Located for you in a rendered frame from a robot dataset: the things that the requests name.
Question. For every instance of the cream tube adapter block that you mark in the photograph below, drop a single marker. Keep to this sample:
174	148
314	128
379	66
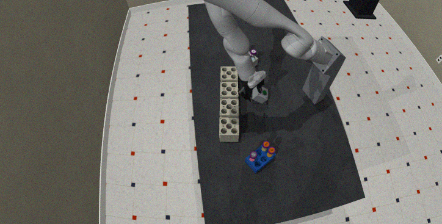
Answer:
228	74
228	90
229	108
229	129

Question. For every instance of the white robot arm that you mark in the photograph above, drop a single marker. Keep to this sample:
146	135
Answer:
297	43

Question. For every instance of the white tube rack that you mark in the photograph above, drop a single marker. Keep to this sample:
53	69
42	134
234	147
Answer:
255	62

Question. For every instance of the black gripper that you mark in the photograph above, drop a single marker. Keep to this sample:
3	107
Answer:
248	90

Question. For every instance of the conical tube with yellow liquid and purple cap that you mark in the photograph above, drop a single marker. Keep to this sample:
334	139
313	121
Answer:
265	146

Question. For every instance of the blue tube rack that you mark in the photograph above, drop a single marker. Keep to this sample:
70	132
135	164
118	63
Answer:
261	160

